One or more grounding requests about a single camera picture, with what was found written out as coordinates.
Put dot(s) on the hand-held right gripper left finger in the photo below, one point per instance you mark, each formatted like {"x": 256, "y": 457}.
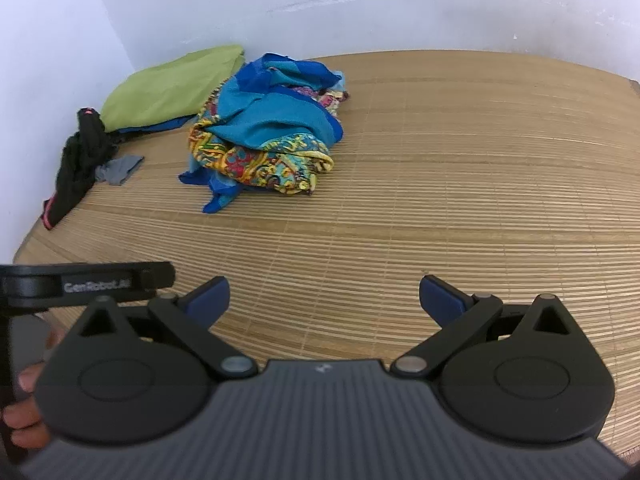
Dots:
{"x": 210, "y": 302}

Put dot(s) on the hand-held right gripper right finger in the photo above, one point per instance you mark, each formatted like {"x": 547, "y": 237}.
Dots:
{"x": 440, "y": 302}

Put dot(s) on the colourful printed blue cloth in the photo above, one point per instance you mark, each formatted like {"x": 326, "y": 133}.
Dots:
{"x": 270, "y": 120}

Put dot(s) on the person's left hand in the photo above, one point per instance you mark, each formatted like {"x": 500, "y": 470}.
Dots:
{"x": 22, "y": 415}

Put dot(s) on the black garment with pink trim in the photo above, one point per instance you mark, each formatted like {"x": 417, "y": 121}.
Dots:
{"x": 80, "y": 160}

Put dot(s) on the grey cloth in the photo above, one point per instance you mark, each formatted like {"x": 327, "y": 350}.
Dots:
{"x": 117, "y": 167}

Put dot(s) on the plain blue cloth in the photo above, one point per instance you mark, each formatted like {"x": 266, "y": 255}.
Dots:
{"x": 160, "y": 126}

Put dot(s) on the green folded cloth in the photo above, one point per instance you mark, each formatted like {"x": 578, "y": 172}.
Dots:
{"x": 165, "y": 90}

